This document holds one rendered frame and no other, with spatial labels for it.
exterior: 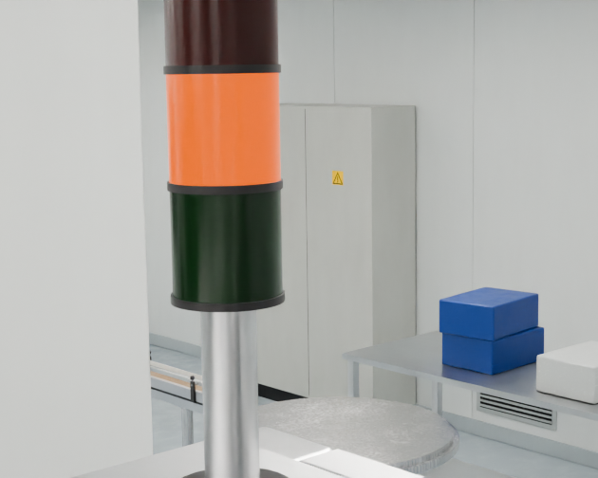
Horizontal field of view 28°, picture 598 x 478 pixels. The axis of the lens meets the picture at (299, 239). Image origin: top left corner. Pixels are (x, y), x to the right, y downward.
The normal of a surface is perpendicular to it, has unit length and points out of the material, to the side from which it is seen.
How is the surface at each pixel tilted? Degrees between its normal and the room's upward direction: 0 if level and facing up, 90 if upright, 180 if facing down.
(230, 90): 90
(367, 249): 90
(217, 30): 90
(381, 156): 90
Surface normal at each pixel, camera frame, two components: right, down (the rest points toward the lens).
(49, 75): 0.67, 0.10
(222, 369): -0.18, 0.15
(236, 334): 0.33, 0.13
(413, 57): -0.74, 0.11
